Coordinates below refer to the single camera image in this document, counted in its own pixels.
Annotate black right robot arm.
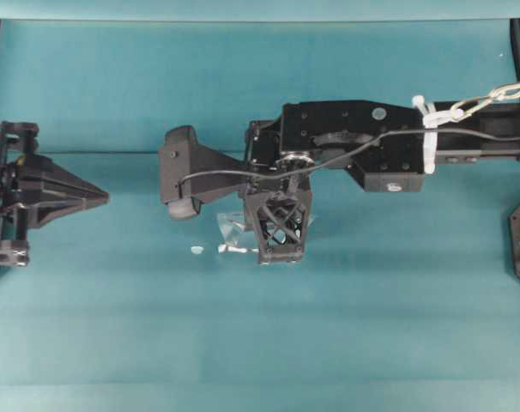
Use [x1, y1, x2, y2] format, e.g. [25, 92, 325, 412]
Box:
[241, 100, 520, 264]

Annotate small white sticker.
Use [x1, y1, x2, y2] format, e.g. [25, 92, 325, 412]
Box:
[190, 245, 204, 255]

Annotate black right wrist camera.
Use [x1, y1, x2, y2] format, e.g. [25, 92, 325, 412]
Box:
[159, 125, 246, 220]

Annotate black camera cable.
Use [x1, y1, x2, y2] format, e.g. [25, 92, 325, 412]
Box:
[176, 130, 520, 194]

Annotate metal chain links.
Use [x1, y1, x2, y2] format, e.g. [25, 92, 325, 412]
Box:
[450, 82, 520, 122]

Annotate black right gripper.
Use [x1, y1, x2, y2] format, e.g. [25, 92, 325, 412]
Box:
[241, 120, 312, 264]

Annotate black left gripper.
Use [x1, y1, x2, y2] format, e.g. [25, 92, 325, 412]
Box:
[0, 121, 109, 267]

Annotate white zip tie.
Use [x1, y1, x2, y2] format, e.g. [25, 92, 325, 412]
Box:
[412, 95, 464, 174]

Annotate silver zip bag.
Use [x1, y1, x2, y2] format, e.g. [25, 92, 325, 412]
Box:
[217, 211, 315, 264]

